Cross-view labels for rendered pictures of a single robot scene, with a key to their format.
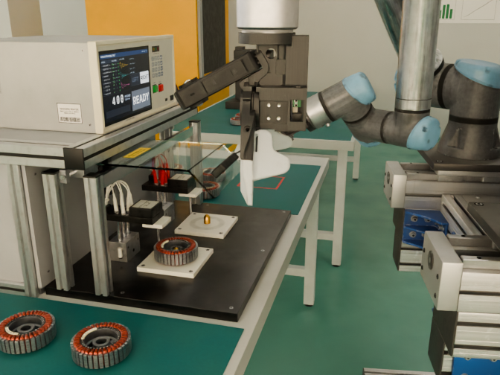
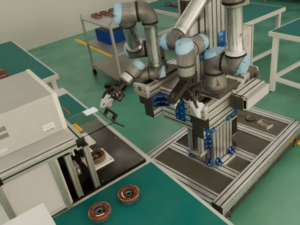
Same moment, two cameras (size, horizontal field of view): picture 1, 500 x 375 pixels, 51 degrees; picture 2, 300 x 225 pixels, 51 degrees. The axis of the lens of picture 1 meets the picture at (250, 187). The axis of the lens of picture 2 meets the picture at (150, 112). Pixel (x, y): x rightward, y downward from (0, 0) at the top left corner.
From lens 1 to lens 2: 1.15 m
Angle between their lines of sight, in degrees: 43
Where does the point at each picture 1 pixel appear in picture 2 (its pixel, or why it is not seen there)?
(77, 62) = (48, 104)
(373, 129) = (145, 76)
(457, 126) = not seen: hidden behind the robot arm
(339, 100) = (136, 72)
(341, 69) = not seen: outside the picture
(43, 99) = (34, 127)
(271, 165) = (200, 106)
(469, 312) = (210, 116)
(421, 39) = (156, 43)
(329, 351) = not seen: hidden behind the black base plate
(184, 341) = (143, 177)
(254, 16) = (190, 73)
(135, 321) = (120, 184)
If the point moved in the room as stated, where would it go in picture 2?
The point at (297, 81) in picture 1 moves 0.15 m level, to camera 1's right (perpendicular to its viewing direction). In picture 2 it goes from (195, 83) to (212, 70)
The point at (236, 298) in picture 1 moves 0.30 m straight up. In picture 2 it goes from (137, 155) to (129, 113)
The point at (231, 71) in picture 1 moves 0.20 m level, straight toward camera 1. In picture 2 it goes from (184, 88) to (227, 97)
